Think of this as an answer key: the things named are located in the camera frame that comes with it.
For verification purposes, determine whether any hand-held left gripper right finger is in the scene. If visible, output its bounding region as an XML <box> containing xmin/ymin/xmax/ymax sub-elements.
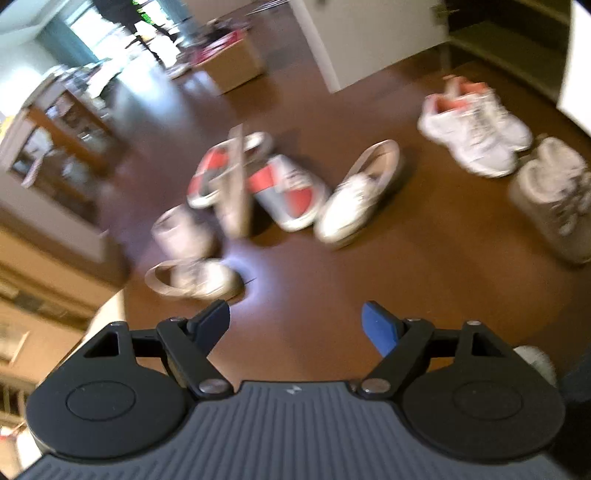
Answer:
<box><xmin>357</xmin><ymin>301</ymin><xmax>520</xmax><ymax>400</ymax></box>

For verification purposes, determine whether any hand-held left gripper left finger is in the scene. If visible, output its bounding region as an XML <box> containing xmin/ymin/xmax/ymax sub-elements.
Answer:
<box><xmin>69</xmin><ymin>300</ymin><xmax>234</xmax><ymax>400</ymax></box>

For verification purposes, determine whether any white patent loafer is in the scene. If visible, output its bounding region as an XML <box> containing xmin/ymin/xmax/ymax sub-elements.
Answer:
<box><xmin>144</xmin><ymin>257</ymin><xmax>245</xmax><ymax>302</ymax></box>
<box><xmin>314</xmin><ymin>138</ymin><xmax>408</xmax><ymax>251</ymax></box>

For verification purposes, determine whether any beige quilted slipper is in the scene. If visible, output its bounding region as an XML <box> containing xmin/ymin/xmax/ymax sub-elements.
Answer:
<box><xmin>210</xmin><ymin>124</ymin><xmax>254</xmax><ymax>239</ymax></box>
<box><xmin>151</xmin><ymin>204</ymin><xmax>219</xmax><ymax>260</ymax></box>

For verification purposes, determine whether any red and white slipper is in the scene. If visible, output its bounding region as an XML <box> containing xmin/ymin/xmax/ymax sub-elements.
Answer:
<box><xmin>247</xmin><ymin>154</ymin><xmax>329</xmax><ymax>232</ymax></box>
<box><xmin>187</xmin><ymin>131</ymin><xmax>274</xmax><ymax>209</ymax></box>

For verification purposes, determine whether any brown fur-lined buckle shoe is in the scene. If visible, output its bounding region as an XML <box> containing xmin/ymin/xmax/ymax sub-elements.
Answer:
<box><xmin>508</xmin><ymin>159</ymin><xmax>591</xmax><ymax>265</ymax></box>
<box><xmin>531</xmin><ymin>136</ymin><xmax>591</xmax><ymax>185</ymax></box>

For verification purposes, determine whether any white mesh sneaker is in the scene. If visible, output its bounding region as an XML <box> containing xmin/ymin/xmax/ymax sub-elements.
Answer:
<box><xmin>417</xmin><ymin>92</ymin><xmax>519</xmax><ymax>178</ymax></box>
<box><xmin>443</xmin><ymin>76</ymin><xmax>535</xmax><ymax>153</ymax></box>

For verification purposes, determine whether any cardboard box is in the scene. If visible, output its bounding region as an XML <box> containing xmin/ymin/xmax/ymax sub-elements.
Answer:
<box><xmin>194</xmin><ymin>30</ymin><xmax>267</xmax><ymax>95</ymax></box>

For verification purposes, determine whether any wooden glass cabinet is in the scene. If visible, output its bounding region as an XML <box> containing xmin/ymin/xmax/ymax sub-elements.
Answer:
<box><xmin>9</xmin><ymin>65</ymin><xmax>125</xmax><ymax>199</ymax></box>

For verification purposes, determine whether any white cabinet door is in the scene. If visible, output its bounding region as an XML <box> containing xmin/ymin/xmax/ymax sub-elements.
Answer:
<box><xmin>556</xmin><ymin>0</ymin><xmax>591</xmax><ymax>139</ymax></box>
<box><xmin>288</xmin><ymin>0</ymin><xmax>451</xmax><ymax>93</ymax></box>

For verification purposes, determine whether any teal curtain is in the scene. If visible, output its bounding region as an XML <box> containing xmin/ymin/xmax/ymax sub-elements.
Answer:
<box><xmin>37</xmin><ymin>21</ymin><xmax>100</xmax><ymax>63</ymax></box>

